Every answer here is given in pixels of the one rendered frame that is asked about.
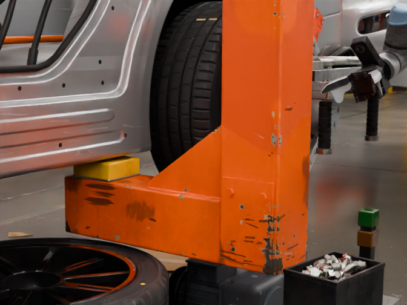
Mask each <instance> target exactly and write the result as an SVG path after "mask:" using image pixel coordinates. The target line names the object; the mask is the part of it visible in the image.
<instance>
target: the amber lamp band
mask: <svg viewBox="0 0 407 305"><path fill-rule="evenodd" d="M378 233H379V232H378V230H377V229H376V230H375V231H372V232H368V231H361V230H358V232H357V245H358V246H361V247H366V248H373V247H374V246H377V244H378Z"/></svg>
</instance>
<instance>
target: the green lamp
mask: <svg viewBox="0 0 407 305"><path fill-rule="evenodd" d="M378 224H379V210H378V209H372V208H363V209H361V210H359V214H358V225H359V226H363V227H368V228H373V227H375V226H377V225H378Z"/></svg>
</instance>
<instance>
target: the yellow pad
mask: <svg viewBox="0 0 407 305"><path fill-rule="evenodd" d="M73 171H74V174H73V177H79V178H83V179H92V180H99V181H103V182H112V181H116V180H120V179H126V178H129V177H134V176H137V175H140V171H139V158H138V157H130V156H120V157H115V158H111V159H105V160H98V161H95V162H89V163H83V164H79V165H73Z"/></svg>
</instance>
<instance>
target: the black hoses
mask: <svg viewBox="0 0 407 305"><path fill-rule="evenodd" d="M319 56H356V55H355V53H354V51H353V50H352V48H350V47H345V46H341V45H338V44H332V45H330V46H324V47H323V48H322V49H321V51H320V53H319ZM345 67H359V65H333V66H332V68H345Z"/></svg>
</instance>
